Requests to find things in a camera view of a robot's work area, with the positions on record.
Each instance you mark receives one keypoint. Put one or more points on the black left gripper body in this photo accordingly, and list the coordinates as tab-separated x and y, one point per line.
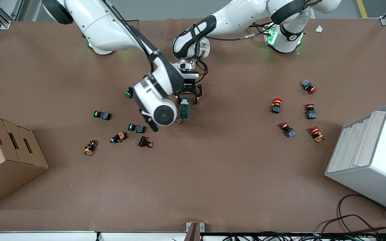
190	88

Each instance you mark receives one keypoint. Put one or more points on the green load switch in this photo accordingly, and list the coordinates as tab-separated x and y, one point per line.
185	110

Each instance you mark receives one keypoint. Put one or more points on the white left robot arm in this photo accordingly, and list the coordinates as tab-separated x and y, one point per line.
240	16

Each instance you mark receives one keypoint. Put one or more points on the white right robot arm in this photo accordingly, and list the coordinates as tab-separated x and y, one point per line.
106	26

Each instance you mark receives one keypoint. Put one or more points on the black button with orange block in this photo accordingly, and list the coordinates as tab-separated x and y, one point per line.
89	148
119	137

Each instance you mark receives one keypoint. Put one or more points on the red button with orange block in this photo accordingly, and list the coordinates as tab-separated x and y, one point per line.
317	134
276	106

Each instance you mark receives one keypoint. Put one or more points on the brown paper table cover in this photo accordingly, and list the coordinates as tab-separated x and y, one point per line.
213	184

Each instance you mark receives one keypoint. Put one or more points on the red button with grey block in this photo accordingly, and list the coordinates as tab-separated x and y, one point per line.
310	112
308	86
288	130

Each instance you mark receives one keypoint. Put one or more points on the small white paper scrap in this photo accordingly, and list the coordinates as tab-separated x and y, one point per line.
319	28

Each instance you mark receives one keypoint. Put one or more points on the brown cardboard box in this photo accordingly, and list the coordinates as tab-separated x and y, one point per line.
5	167

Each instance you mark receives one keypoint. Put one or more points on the white foam rack box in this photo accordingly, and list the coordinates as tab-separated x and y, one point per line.
380	167

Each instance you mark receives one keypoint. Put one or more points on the green push button switch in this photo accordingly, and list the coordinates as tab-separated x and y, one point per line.
136	128
129	92
102	115

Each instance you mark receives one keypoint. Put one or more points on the black switch with red tip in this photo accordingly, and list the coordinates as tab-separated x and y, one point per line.
144	142

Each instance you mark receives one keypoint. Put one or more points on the small metal bracket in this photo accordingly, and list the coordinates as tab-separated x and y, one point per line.
202	227

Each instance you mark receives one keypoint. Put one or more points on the brown post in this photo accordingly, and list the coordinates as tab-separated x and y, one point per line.
193	234

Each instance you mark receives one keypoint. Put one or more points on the white table edge rail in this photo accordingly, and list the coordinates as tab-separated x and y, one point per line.
45	237

